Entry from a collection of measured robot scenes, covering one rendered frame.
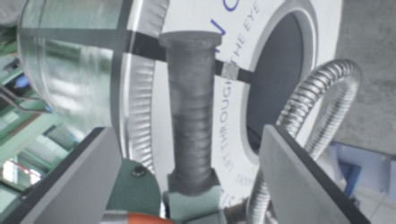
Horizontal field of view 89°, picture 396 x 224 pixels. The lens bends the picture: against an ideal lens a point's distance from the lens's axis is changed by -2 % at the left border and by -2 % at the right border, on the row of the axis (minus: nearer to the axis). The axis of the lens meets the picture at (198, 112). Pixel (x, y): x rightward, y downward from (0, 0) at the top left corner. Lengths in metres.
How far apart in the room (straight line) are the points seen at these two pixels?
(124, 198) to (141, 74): 0.17
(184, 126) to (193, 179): 0.05
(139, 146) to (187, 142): 0.20
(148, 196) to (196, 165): 0.07
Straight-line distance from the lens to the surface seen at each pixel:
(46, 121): 5.22
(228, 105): 0.50
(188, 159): 0.17
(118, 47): 0.33
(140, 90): 0.32
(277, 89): 1.07
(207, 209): 0.23
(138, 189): 0.23
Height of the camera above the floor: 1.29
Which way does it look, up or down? 22 degrees down
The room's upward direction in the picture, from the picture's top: 138 degrees counter-clockwise
